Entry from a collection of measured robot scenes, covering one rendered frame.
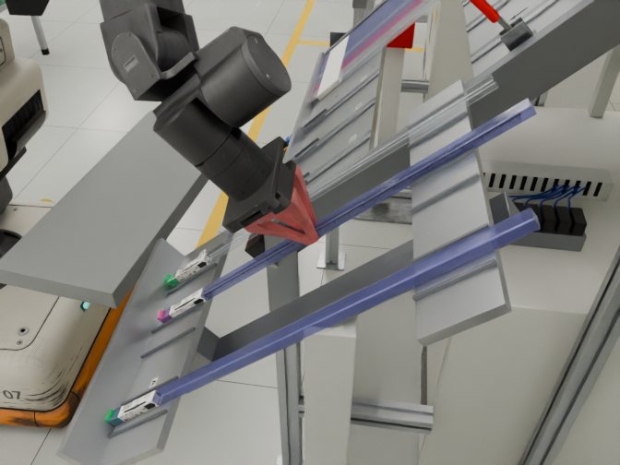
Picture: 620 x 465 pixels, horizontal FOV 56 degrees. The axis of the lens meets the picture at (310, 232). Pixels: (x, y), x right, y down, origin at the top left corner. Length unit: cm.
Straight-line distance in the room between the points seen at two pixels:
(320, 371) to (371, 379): 91
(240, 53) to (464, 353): 73
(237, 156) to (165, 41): 12
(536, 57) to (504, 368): 58
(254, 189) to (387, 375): 113
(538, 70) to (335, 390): 45
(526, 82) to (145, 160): 87
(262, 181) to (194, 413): 109
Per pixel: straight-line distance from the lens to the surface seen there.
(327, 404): 76
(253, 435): 152
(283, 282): 91
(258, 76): 49
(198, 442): 153
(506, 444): 132
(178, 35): 58
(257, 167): 56
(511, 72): 75
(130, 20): 57
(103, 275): 107
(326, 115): 113
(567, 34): 74
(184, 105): 53
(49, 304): 153
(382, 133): 198
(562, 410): 115
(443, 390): 116
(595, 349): 103
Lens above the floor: 131
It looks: 40 degrees down
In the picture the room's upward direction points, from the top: straight up
